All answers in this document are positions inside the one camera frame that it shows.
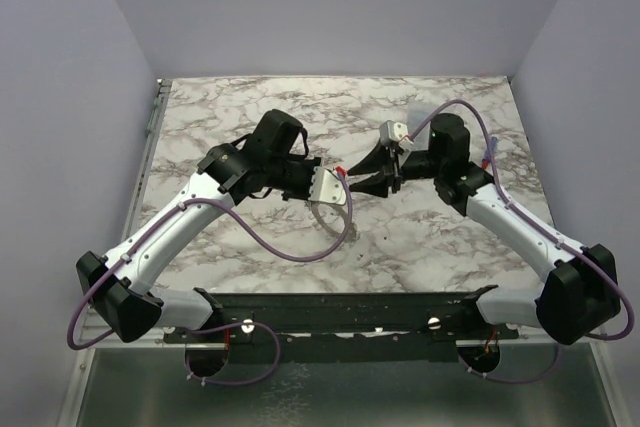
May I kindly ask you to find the perforated metal ring disc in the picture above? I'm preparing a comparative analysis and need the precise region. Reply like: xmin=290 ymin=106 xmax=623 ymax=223
xmin=310 ymin=203 xmax=351 ymax=239

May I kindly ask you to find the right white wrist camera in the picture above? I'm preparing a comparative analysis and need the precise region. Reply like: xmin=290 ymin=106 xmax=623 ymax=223
xmin=379 ymin=120 xmax=413 ymax=152

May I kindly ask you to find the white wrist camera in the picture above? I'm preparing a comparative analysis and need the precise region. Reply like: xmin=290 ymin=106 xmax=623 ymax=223
xmin=379 ymin=120 xmax=413 ymax=152
xmin=308 ymin=167 xmax=346 ymax=206

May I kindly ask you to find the clear plastic screw box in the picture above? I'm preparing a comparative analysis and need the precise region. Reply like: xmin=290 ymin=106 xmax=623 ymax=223
xmin=406 ymin=102 xmax=435 ymax=132

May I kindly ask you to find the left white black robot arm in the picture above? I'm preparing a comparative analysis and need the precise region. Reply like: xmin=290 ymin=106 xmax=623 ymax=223
xmin=76 ymin=109 xmax=321 ymax=343

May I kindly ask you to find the aluminium rail frame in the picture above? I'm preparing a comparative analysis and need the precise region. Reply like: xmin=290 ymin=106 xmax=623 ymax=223
xmin=55 ymin=77 xmax=621 ymax=427

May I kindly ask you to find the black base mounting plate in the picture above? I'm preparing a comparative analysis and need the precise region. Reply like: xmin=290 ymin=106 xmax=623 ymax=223
xmin=164 ymin=292 xmax=518 ymax=363

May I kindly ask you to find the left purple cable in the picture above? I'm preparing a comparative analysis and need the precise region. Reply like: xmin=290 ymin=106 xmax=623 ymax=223
xmin=67 ymin=166 xmax=355 ymax=388

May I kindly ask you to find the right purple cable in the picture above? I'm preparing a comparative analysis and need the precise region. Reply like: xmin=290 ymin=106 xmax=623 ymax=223
xmin=404 ymin=98 xmax=636 ymax=386

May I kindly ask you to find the purple cable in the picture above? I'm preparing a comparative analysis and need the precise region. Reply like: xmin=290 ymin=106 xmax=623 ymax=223
xmin=404 ymin=98 xmax=636 ymax=386
xmin=67 ymin=166 xmax=355 ymax=388

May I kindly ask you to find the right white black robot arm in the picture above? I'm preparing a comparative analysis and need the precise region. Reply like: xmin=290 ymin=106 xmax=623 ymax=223
xmin=348 ymin=113 xmax=621 ymax=345

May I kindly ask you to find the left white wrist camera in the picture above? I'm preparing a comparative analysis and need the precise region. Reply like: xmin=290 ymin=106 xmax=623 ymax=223
xmin=308 ymin=167 xmax=346 ymax=206

